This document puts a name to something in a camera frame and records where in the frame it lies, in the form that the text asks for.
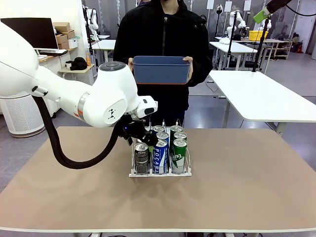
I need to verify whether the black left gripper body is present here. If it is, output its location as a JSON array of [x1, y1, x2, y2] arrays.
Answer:
[[118, 115, 147, 138]]

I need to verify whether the black Pepsi can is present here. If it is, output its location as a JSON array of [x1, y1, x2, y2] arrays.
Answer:
[[134, 142, 150, 175]]

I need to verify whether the blue plastic bin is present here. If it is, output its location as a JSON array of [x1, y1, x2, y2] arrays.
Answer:
[[132, 55, 191, 85]]

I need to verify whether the person's left forearm black sleeve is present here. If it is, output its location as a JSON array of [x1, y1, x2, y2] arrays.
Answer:
[[189, 53, 213, 87]]

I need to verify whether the clear plastic can dispenser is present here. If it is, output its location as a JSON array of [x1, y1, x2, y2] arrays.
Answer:
[[128, 118, 193, 178]]

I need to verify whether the person's left hand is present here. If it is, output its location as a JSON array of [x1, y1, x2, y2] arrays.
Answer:
[[183, 56, 194, 83]]

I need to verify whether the yellow plastic crate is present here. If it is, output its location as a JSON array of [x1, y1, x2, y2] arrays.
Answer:
[[248, 30, 269, 41]]

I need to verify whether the black tripod pole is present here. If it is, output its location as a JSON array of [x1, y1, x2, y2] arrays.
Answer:
[[245, 13, 271, 72], [226, 10, 239, 70]]

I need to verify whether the wooden background table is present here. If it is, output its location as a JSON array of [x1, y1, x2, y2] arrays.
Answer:
[[243, 37, 294, 60]]

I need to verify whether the white background table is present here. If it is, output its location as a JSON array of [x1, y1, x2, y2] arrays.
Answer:
[[91, 39, 117, 62], [209, 41, 259, 71]]

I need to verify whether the small white rolling table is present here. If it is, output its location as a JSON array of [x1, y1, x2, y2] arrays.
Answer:
[[58, 63, 97, 86]]

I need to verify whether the black cap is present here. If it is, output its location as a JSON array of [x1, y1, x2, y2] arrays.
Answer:
[[66, 56, 88, 71]]

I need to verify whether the white side table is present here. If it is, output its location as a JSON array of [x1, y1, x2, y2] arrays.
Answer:
[[209, 70, 316, 135]]

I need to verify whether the person in black jacket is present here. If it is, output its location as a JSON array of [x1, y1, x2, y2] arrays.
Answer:
[[113, 0, 213, 128]]

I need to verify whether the black keyboard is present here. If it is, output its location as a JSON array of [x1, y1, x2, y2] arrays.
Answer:
[[38, 49, 68, 56]]

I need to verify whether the white air purifier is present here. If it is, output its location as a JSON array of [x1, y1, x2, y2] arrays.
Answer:
[[0, 91, 47, 138]]

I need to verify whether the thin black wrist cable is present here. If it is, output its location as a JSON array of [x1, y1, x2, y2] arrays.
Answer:
[[286, 0, 316, 17]]

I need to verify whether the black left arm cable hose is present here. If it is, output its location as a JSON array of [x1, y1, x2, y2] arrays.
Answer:
[[32, 85, 124, 170]]

